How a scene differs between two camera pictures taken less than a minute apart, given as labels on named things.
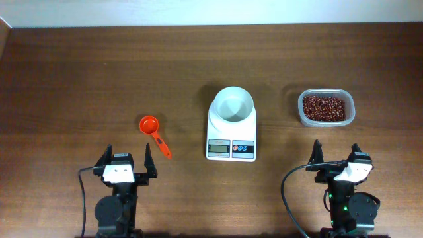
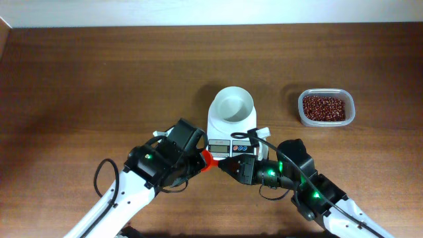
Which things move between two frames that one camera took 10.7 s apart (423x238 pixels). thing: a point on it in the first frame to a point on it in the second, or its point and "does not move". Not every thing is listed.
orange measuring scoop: x=149 y=125 to x=209 y=161
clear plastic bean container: x=326 y=107 does not move
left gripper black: x=143 y=178 to x=198 y=163
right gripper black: x=327 y=174 to x=248 y=165
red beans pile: x=323 y=108 does not move
